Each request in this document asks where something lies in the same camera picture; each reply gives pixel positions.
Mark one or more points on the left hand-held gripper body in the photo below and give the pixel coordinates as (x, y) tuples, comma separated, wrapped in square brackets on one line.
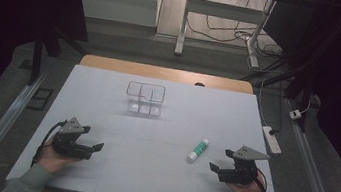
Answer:
[(67, 147)]

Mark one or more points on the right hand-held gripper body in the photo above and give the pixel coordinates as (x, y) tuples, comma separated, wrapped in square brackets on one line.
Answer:
[(241, 173)]

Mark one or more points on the green and white glue stick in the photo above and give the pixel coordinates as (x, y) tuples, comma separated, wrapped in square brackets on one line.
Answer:
[(198, 149)]

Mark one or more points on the clear plastic organizer box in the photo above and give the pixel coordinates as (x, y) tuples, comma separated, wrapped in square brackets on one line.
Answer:
[(143, 104)]

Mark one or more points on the person's left hand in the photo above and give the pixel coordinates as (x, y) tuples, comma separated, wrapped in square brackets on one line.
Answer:
[(50, 160)]

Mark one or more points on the white power strip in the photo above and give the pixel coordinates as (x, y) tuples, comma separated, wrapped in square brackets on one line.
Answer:
[(271, 140)]

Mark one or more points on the black floor plate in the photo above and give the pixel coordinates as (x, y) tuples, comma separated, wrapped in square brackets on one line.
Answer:
[(40, 99)]

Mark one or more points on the white table cover board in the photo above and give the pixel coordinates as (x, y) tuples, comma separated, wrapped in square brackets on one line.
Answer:
[(147, 173)]

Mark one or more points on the dark round table grommet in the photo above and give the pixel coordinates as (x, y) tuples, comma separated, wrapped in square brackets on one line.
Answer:
[(199, 84)]

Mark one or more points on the small white adapter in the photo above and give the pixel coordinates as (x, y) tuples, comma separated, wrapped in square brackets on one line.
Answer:
[(295, 114)]

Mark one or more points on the black metal stand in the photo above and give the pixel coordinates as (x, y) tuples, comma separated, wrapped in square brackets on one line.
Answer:
[(37, 57)]

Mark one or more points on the white desk frame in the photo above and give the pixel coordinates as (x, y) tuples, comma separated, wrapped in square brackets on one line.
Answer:
[(224, 10)]

